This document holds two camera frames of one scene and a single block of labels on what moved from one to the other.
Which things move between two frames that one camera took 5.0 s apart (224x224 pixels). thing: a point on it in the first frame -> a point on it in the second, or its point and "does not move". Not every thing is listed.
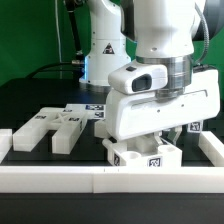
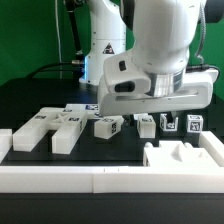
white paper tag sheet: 96,111 does not move
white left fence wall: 6,142 does not move
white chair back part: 70,122 does not move
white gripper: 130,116 -> 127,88
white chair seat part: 143,152 -> 177,154
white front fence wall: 111,179 does not move
